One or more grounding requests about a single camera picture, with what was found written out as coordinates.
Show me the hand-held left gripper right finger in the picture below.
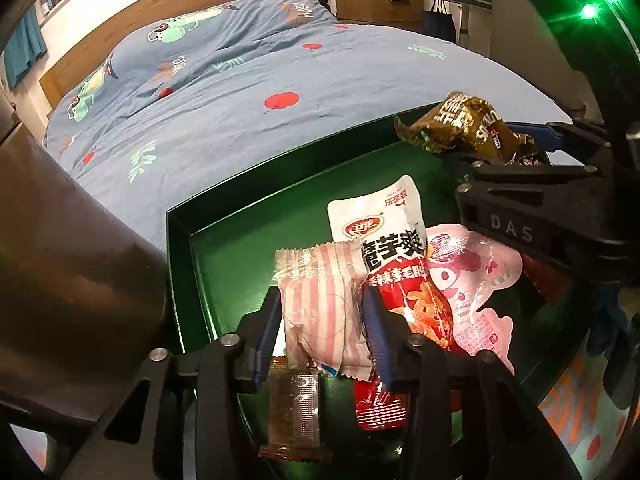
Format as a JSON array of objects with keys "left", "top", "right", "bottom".
[{"left": 362, "top": 290, "right": 583, "bottom": 480}]

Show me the black and silver kettle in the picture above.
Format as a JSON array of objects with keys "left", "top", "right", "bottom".
[{"left": 0, "top": 90, "right": 173, "bottom": 423}]

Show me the person's right hand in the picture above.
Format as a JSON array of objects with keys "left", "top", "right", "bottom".
[{"left": 589, "top": 287, "right": 637, "bottom": 403}]

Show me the pink striped snack packet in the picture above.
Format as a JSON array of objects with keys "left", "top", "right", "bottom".
[{"left": 274, "top": 241, "right": 373, "bottom": 382}]

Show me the green tray box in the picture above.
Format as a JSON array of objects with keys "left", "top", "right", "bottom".
[{"left": 165, "top": 105, "right": 603, "bottom": 480}]

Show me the red snack bar packet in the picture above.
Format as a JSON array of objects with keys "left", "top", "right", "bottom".
[{"left": 520, "top": 255, "right": 576, "bottom": 313}]

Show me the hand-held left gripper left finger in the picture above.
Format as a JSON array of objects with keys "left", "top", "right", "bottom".
[{"left": 60, "top": 287, "right": 283, "bottom": 480}]

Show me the dark shopping bag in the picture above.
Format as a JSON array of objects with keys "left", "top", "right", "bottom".
[{"left": 421, "top": 0, "right": 458, "bottom": 44}]

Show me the brown gold snack packet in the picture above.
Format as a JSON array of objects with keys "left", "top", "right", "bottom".
[{"left": 394, "top": 91, "right": 551, "bottom": 167}]

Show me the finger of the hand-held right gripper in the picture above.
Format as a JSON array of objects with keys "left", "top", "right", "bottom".
[
  {"left": 502, "top": 120, "right": 612, "bottom": 157},
  {"left": 442, "top": 152, "right": 603, "bottom": 188}
]

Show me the red and white snack packet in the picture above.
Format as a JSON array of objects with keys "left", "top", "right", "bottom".
[{"left": 327, "top": 175, "right": 457, "bottom": 432}]

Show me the pink cartoon snack packet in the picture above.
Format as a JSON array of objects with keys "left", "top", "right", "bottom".
[{"left": 425, "top": 223, "right": 524, "bottom": 376}]

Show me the clear brown candy packet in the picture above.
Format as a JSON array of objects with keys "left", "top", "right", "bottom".
[{"left": 259, "top": 357, "right": 333, "bottom": 462}]

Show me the teal curtain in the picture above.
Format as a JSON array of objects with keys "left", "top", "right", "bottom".
[{"left": 2, "top": 15, "right": 48, "bottom": 89}]

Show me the blue printed blanket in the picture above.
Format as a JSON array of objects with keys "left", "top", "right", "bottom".
[{"left": 10, "top": 0, "right": 631, "bottom": 480}]

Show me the wooden headboard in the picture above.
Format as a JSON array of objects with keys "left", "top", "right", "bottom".
[{"left": 39, "top": 0, "right": 268, "bottom": 109}]

